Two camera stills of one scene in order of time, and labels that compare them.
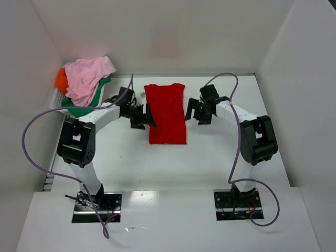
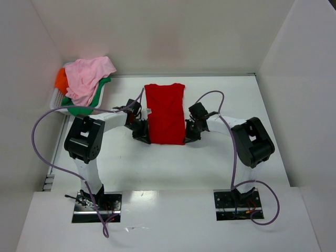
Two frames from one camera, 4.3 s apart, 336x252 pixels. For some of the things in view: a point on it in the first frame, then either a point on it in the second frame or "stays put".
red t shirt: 167,102 stays put
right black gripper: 199,111 → 191,128
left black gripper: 142,115 → 142,128
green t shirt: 67,103 stays put
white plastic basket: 57,96 stays put
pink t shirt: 83,77 stays put
